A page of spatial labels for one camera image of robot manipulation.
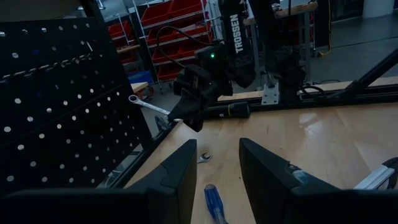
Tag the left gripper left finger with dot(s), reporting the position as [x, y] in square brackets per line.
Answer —
[124, 208]

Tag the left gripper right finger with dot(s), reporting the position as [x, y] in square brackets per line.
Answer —
[311, 205]

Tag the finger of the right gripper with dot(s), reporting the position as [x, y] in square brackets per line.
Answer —
[194, 124]
[189, 107]

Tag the silver combination wrench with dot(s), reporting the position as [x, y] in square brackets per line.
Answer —
[204, 157]
[149, 105]

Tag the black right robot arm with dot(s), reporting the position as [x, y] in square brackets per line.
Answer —
[245, 62]

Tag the black flashlight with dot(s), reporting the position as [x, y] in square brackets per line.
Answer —
[236, 109]

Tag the blue storage bin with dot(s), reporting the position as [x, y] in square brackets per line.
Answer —
[141, 77]

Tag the red bin storage rack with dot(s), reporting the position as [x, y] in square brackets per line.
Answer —
[174, 12]

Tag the black pegboard tool cart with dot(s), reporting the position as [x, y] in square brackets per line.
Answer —
[62, 124]

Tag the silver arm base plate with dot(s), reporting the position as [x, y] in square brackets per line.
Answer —
[270, 95]

